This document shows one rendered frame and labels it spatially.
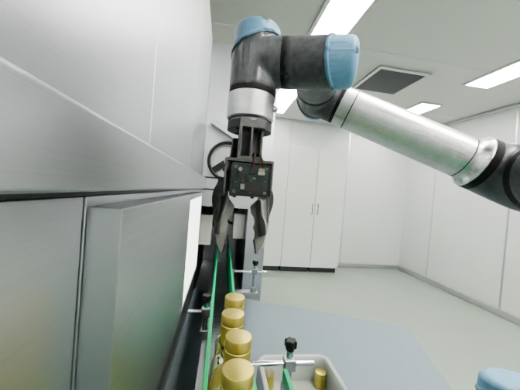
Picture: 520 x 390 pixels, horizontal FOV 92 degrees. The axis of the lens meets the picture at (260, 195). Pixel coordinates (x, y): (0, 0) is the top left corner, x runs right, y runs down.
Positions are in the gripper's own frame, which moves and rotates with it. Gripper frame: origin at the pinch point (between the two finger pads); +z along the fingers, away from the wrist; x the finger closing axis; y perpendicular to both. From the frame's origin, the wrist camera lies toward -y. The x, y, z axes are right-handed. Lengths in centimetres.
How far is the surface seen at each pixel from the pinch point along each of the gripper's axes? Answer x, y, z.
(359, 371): 48, -37, 50
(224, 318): -1.8, 7.0, 9.3
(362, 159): 261, -417, -88
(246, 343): 0.8, 13.1, 9.2
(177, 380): -13, -35, 50
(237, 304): 0.4, 1.6, 9.7
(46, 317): -15.3, 23.0, 1.0
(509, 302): 359, -218, 105
